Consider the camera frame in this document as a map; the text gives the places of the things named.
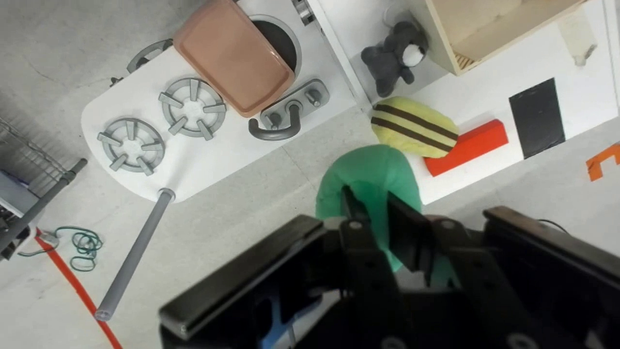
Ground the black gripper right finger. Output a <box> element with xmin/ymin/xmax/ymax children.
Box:
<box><xmin>387</xmin><ymin>193</ymin><xmax>620</xmax><ymax>349</ymax></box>

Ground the dark round toy sink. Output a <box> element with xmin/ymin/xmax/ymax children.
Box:
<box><xmin>251</xmin><ymin>18</ymin><xmax>303</xmax><ymax>74</ymax></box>

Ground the grey plush animal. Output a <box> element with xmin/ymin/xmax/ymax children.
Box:
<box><xmin>359</xmin><ymin>20</ymin><xmax>431</xmax><ymax>99</ymax></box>

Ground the pink plastic tray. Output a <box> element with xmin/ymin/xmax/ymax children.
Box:
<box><xmin>173</xmin><ymin>0</ymin><xmax>297</xmax><ymax>121</ymax></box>

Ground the yellow brown-striped plush ball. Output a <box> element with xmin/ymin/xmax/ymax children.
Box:
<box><xmin>369</xmin><ymin>96</ymin><xmax>462</xmax><ymax>162</ymax></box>

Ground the white toy kitchen counter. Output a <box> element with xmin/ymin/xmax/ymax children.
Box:
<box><xmin>80</xmin><ymin>0</ymin><xmax>377</xmax><ymax>206</ymax></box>

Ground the grey toy faucet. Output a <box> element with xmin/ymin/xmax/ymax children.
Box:
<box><xmin>247</xmin><ymin>78</ymin><xmax>332</xmax><ymax>144</ymax></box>

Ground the grey curved counter handle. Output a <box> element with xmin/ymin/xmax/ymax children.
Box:
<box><xmin>125</xmin><ymin>37</ymin><xmax>177</xmax><ymax>76</ymax></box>

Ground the wire dish rack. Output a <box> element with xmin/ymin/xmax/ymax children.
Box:
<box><xmin>0</xmin><ymin>158</ymin><xmax>90</xmax><ymax>262</ymax></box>

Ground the light wooden box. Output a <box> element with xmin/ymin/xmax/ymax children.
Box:
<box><xmin>423</xmin><ymin>0</ymin><xmax>590</xmax><ymax>76</ymax></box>

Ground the green bowl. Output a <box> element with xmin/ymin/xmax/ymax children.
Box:
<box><xmin>315</xmin><ymin>144</ymin><xmax>454</xmax><ymax>290</ymax></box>

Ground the red rectangular block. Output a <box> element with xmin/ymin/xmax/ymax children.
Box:
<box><xmin>423</xmin><ymin>119</ymin><xmax>512</xmax><ymax>179</ymax></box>

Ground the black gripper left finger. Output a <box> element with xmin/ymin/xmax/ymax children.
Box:
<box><xmin>158</xmin><ymin>185</ymin><xmax>410</xmax><ymax>349</ymax></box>

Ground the green cord loop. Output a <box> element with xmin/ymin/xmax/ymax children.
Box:
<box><xmin>18</xmin><ymin>224</ymin><xmax>106</xmax><ymax>274</ymax></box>

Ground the grey toy stove burner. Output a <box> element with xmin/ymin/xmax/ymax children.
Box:
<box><xmin>158</xmin><ymin>76</ymin><xmax>230</xmax><ymax>144</ymax></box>
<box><xmin>96</xmin><ymin>115</ymin><xmax>170</xmax><ymax>179</ymax></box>

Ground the red floor cable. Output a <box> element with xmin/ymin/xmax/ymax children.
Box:
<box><xmin>34</xmin><ymin>229</ymin><xmax>125</xmax><ymax>349</ymax></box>

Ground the grey cylindrical pole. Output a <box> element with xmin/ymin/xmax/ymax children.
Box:
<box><xmin>94</xmin><ymin>187</ymin><xmax>179</xmax><ymax>324</ymax></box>

